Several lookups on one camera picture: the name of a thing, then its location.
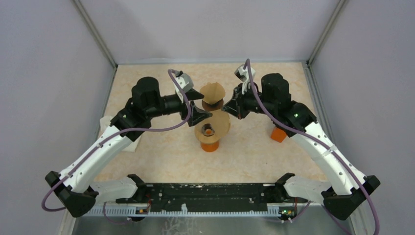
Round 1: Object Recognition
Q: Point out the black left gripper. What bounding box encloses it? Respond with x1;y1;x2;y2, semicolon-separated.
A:
146;88;213;126

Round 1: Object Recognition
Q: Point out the orange glass flask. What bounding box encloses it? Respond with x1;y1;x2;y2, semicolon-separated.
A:
198;132;220;152

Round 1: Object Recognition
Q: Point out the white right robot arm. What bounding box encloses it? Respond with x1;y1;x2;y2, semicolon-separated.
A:
222;72;380;220

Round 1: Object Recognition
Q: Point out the aluminium corner frame post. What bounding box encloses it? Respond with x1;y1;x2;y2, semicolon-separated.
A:
307;0;349;67

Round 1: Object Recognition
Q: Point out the brown paper coffee filter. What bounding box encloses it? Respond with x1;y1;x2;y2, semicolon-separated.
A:
200;82;226;104

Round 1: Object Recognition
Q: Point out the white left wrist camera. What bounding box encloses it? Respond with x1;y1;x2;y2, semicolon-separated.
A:
173;71;194;93

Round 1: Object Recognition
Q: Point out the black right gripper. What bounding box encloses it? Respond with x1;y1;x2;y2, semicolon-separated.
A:
221;82;276;120

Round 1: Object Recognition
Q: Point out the clear glass dripper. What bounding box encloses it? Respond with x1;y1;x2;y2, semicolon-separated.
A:
201;123;215;137

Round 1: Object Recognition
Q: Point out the left aluminium frame post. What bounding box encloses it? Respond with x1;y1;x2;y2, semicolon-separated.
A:
71;0;118;70

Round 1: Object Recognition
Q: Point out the coffee filter box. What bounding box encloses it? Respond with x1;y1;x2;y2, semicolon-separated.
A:
270;127;287;143

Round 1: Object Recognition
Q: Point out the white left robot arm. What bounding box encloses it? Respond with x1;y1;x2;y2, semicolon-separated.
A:
45;75;211;218

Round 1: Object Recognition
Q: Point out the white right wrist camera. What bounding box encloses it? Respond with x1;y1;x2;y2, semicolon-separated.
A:
234;64;251;94

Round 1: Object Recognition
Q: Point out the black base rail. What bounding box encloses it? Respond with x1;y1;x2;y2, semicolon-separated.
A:
68;182;325;217

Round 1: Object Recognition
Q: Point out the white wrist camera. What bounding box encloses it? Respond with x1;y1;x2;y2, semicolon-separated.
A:
173;71;194;93
234;64;251;94

